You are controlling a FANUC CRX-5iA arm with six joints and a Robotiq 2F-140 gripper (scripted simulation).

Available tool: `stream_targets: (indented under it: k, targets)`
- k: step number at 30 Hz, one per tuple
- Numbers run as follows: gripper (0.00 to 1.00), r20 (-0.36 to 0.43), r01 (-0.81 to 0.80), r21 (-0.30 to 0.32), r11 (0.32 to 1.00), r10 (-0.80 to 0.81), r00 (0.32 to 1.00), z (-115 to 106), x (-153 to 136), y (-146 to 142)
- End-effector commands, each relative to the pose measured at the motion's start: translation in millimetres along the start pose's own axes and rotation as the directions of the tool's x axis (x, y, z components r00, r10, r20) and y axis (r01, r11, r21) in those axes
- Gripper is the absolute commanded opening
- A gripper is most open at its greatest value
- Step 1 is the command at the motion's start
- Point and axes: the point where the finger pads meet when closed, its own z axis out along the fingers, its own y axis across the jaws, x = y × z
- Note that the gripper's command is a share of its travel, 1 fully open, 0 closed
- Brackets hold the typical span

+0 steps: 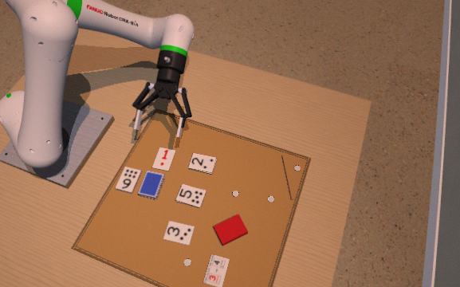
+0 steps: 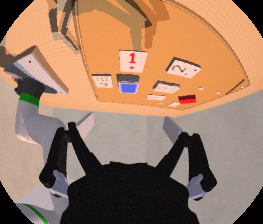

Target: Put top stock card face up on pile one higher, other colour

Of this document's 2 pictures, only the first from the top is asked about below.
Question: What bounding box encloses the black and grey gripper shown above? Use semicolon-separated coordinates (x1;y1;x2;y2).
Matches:
132;69;192;138

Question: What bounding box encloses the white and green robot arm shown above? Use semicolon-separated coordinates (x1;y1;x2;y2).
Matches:
0;0;195;168

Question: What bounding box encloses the white printed rules card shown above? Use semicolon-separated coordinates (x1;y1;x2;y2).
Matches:
203;254;230;287

